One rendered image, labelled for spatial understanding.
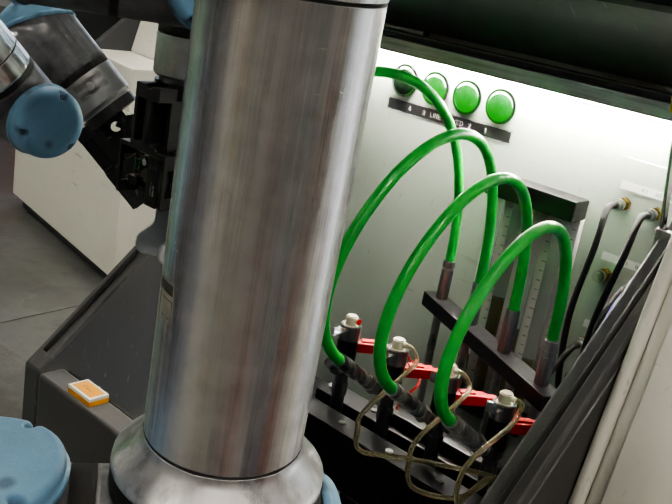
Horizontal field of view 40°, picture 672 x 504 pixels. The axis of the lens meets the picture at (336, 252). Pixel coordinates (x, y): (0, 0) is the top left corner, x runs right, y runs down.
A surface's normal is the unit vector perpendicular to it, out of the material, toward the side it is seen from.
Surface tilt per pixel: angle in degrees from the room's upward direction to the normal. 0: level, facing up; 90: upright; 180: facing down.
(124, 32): 90
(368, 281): 90
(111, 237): 90
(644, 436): 76
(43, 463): 8
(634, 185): 90
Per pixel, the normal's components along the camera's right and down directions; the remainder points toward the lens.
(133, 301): 0.72, 0.33
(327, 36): 0.40, 0.40
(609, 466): -0.62, -0.11
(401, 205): -0.67, 0.12
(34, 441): 0.04, -0.94
